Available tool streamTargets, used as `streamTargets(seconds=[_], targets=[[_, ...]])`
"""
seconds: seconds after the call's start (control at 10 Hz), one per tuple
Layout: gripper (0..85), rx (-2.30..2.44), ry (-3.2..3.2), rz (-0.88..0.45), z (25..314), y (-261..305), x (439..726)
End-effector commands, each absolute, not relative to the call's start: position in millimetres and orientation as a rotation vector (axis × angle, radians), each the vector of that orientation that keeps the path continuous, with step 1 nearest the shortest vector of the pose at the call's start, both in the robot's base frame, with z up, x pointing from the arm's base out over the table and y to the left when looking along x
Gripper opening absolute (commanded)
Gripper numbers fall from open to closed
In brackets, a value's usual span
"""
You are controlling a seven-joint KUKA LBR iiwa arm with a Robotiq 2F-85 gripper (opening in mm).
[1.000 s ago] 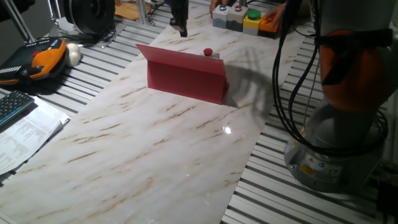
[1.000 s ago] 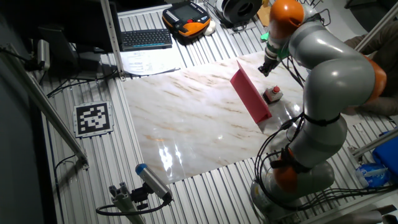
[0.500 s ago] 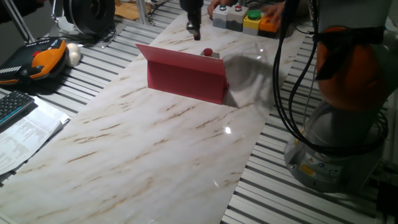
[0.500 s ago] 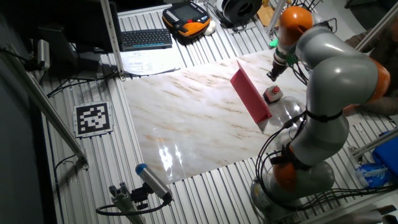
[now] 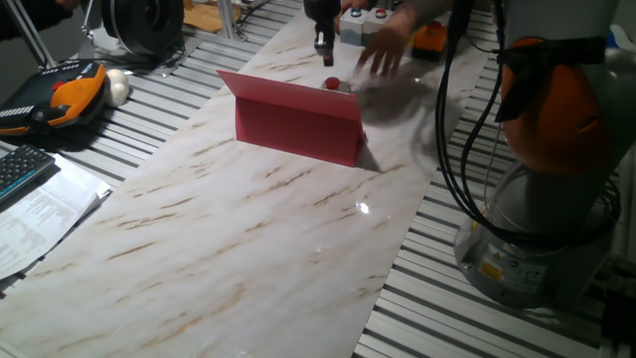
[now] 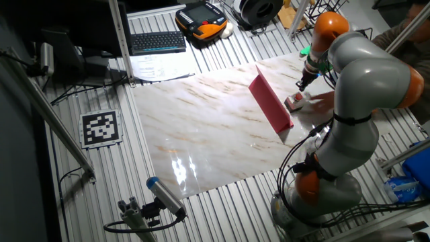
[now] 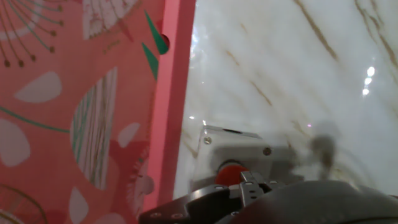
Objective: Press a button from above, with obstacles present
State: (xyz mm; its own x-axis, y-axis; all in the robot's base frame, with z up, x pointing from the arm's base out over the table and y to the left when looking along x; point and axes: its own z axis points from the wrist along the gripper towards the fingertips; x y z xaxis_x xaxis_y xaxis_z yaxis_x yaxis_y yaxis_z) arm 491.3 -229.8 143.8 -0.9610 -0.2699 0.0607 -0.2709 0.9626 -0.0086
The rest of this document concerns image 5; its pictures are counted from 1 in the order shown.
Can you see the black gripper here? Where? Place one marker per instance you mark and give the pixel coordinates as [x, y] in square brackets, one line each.
[323, 17]

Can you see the grey box with red button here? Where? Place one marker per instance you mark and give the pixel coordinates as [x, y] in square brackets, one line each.
[334, 83]

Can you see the dark-sleeved forearm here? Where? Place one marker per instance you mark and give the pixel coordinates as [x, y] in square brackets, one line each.
[30, 15]

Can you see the person's bare forearm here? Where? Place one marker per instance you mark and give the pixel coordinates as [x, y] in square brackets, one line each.
[429, 9]

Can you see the silver and orange robot arm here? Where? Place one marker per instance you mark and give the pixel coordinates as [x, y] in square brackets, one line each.
[551, 129]

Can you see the person's bare hand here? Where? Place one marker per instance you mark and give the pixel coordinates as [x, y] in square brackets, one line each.
[390, 42]

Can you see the grey box with two buttons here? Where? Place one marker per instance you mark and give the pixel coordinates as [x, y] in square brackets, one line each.
[365, 25]

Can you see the orange emergency stop box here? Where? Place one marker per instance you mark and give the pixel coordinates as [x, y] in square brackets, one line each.
[429, 42]

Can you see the brown cardboard piece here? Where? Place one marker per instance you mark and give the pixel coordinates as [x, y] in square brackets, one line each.
[204, 17]

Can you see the black round spool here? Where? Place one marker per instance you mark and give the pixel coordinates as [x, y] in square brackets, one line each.
[144, 22]

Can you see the white rounded object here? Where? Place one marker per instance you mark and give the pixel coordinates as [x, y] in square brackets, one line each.
[117, 87]

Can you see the black and orange teach pendant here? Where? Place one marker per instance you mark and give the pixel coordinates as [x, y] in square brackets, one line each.
[54, 97]

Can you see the grey tripod leg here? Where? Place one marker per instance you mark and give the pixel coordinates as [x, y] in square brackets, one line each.
[30, 32]

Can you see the printed paper sheets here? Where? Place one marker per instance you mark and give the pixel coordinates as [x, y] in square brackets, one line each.
[45, 209]

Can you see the black keyboard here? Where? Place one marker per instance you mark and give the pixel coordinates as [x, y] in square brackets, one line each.
[22, 166]

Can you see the aluminium profile post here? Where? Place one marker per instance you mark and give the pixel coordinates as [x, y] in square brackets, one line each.
[227, 17]

